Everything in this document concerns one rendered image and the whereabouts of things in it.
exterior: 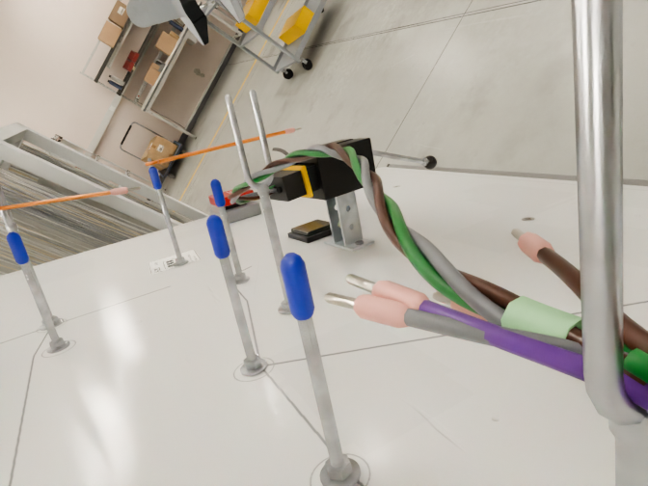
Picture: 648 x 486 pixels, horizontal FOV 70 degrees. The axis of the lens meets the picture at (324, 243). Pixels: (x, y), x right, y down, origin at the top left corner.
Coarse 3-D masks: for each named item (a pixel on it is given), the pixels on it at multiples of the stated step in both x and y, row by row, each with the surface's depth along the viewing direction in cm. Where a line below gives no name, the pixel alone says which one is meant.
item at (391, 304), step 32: (544, 256) 9; (384, 288) 8; (576, 288) 7; (384, 320) 8; (416, 320) 8; (448, 320) 7; (480, 320) 7; (512, 352) 7; (544, 352) 6; (576, 352) 6; (640, 352) 6; (640, 384) 6
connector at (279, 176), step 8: (312, 168) 37; (280, 176) 36; (288, 176) 36; (296, 176) 37; (312, 176) 38; (272, 184) 38; (280, 184) 37; (288, 184) 36; (296, 184) 37; (304, 184) 37; (312, 184) 38; (280, 192) 37; (288, 192) 36; (296, 192) 37; (304, 192) 37; (280, 200) 38; (288, 200) 37
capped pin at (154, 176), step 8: (152, 168) 44; (152, 176) 44; (152, 184) 44; (160, 184) 44; (160, 192) 44; (160, 200) 44; (168, 216) 45; (168, 224) 45; (176, 240) 46; (176, 248) 46; (176, 256) 46; (176, 264) 46
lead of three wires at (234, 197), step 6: (252, 174) 29; (234, 186) 30; (240, 186) 30; (246, 186) 29; (270, 186) 37; (234, 192) 31; (240, 192) 30; (270, 192) 37; (228, 198) 32; (234, 198) 32; (240, 198) 34; (246, 198) 35; (252, 198) 36; (258, 198) 36
